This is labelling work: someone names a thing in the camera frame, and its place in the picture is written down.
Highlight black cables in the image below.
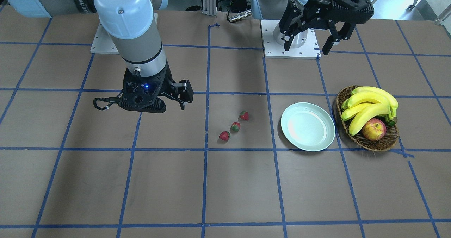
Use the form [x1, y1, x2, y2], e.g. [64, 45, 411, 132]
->
[217, 0, 252, 23]

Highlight yellow banana bunch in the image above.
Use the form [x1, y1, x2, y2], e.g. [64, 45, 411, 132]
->
[336, 86, 399, 136]

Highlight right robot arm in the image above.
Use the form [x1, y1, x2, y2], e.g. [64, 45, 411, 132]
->
[8, 0, 194, 113]

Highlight woven wicker basket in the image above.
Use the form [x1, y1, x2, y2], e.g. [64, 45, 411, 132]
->
[332, 85, 399, 152]

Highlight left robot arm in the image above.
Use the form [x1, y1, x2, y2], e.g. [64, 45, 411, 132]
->
[251, 0, 374, 59]

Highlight red strawberry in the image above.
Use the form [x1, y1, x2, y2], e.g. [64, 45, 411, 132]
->
[239, 110, 250, 121]
[218, 131, 230, 142]
[230, 121, 241, 132]

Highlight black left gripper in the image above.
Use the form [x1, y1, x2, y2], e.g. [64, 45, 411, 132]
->
[279, 0, 374, 55]

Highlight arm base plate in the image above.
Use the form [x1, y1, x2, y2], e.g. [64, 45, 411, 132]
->
[260, 20, 321, 60]
[90, 13, 158, 54]

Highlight red yellow apple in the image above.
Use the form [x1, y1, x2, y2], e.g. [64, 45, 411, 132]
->
[361, 119, 387, 141]

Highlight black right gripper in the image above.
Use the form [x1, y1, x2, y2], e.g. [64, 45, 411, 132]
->
[119, 64, 194, 113]

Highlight light green plate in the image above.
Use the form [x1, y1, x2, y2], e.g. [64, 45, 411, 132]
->
[280, 102, 335, 152]

